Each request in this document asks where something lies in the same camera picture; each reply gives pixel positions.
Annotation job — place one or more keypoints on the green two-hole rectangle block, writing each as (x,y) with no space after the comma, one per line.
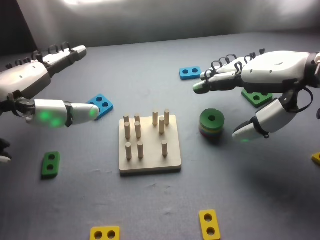
(51,165)

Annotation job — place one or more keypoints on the grey table cloth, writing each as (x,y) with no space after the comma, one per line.
(150,200)

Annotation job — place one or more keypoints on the dark background panel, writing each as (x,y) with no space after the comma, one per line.
(12,27)

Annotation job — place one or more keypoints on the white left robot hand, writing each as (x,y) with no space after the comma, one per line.
(25,77)

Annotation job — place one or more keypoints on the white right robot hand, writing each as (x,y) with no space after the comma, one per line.
(270,68)

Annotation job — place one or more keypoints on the yellow three-hole triangle block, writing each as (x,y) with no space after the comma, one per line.
(317,158)

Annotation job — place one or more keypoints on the white backdrop sheet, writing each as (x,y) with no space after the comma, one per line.
(162,22)

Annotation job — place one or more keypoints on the blue four-hole square block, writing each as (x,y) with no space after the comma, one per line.
(107,107)

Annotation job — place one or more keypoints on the yellow four-hole square block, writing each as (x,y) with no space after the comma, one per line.
(105,231)

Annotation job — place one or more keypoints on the yellow two-hole rectangle block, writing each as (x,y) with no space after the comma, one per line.
(209,223)

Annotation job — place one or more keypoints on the wooden peg board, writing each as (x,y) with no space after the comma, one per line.
(150,160)

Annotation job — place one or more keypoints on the blue two-hole rectangle block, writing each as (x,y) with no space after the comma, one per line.
(190,75)

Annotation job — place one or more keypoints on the green four-hole square block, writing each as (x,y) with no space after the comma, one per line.
(257,99)

